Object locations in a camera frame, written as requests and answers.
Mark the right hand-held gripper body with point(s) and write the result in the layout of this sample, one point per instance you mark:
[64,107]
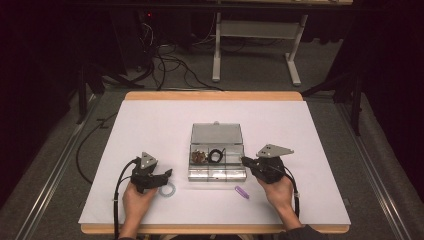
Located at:
[270,170]

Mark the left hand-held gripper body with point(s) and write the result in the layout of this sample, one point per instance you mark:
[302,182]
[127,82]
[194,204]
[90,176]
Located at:
[143,178]

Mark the purple hair clip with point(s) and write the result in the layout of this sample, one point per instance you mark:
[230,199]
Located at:
[241,192]

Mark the clear grey compartment box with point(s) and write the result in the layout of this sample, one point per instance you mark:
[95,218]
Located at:
[216,133]

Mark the person's left hand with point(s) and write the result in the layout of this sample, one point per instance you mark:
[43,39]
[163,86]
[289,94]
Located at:
[136,205]

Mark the person's right hand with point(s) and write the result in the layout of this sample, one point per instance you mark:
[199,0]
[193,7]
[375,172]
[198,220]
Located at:
[280,196]

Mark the white table sheet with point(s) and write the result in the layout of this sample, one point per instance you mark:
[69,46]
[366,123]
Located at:
[200,110]

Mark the black metal stand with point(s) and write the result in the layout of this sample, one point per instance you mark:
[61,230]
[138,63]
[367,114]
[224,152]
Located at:
[82,100]
[357,106]

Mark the white metal desk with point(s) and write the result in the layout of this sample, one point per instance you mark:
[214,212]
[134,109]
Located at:
[256,29]

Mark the dark computer tower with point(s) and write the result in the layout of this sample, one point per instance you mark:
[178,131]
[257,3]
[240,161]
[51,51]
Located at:
[133,40]

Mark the dark curtain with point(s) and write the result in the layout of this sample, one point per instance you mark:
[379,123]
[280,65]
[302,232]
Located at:
[396,83]
[33,83]

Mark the metal floor rail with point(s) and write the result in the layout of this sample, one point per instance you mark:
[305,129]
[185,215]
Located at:
[56,173]
[373,173]

